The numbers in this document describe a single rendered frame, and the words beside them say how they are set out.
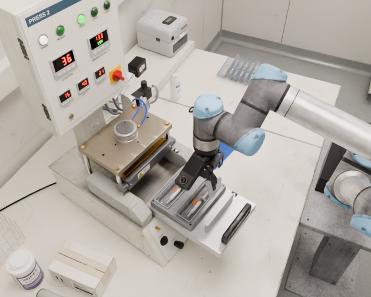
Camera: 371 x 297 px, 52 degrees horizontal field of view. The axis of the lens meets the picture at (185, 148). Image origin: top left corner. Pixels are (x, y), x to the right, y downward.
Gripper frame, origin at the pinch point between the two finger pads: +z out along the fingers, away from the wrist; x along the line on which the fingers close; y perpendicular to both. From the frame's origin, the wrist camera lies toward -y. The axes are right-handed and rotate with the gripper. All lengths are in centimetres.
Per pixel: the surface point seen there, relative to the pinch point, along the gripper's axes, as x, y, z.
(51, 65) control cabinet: 42, -12, -36
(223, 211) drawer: -8.4, 1.8, 6.3
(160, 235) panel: 7.1, -12.1, 18.2
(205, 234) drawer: -8.4, -8.2, 7.1
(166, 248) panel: 4.4, -12.6, 23.9
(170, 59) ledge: 75, 79, 24
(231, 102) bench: 31, 73, 29
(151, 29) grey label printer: 87, 79, 10
